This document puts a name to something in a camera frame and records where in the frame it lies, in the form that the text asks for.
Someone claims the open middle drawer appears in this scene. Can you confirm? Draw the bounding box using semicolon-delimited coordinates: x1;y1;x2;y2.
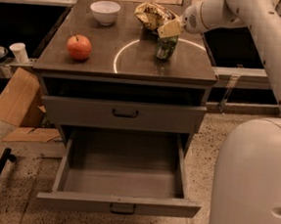
38;128;201;218

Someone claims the brown cardboard box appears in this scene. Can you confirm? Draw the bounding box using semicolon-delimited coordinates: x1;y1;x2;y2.
0;68;43;127

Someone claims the crumpled chip bag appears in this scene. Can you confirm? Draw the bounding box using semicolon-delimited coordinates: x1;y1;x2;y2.
134;2;178;33

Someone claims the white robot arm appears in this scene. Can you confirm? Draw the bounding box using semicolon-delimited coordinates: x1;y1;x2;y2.
180;0;281;224

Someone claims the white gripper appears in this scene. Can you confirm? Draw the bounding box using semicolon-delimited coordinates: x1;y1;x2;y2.
158;1;208;38

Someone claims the green soda can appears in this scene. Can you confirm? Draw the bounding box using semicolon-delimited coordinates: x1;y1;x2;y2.
155;35;178;60

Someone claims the white bowl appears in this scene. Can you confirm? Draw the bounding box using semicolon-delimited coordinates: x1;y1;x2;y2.
90;0;121;25

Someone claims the flat cardboard piece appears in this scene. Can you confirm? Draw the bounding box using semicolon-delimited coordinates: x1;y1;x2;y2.
3;127;63;144

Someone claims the grey drawer cabinet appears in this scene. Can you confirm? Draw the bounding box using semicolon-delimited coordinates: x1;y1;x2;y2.
33;1;217;148

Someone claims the upper grey drawer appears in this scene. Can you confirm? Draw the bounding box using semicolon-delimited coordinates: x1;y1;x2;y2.
42;95;207;134

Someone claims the white paper cup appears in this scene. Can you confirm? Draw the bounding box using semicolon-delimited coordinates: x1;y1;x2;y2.
10;42;29;64

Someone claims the red apple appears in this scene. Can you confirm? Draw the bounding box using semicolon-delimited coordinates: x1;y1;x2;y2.
67;34;92;61

